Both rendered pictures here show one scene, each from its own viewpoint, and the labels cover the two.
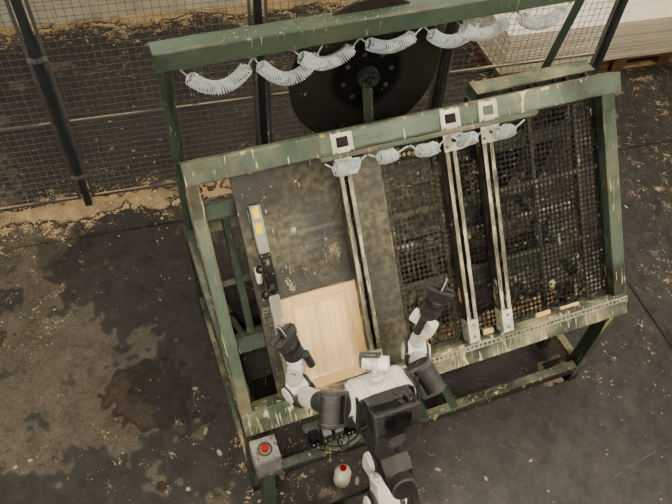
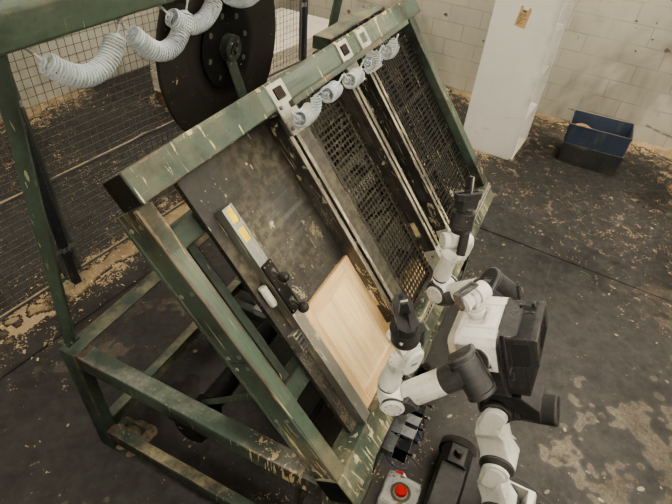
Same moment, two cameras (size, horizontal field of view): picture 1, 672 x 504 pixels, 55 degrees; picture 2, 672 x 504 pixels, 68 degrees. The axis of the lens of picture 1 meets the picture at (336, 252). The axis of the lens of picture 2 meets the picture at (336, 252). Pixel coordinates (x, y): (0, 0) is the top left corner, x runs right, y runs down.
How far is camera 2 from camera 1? 1.71 m
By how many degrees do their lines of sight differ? 31
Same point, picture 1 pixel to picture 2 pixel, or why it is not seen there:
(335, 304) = (345, 290)
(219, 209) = (181, 235)
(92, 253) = not seen: outside the picture
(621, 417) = not seen: hidden behind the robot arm
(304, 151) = (251, 113)
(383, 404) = (520, 326)
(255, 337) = (294, 379)
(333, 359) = (371, 352)
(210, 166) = (161, 162)
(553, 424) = not seen: hidden behind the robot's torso
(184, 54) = (31, 15)
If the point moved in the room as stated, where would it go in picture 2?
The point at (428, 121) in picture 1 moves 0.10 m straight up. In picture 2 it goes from (331, 56) to (332, 31)
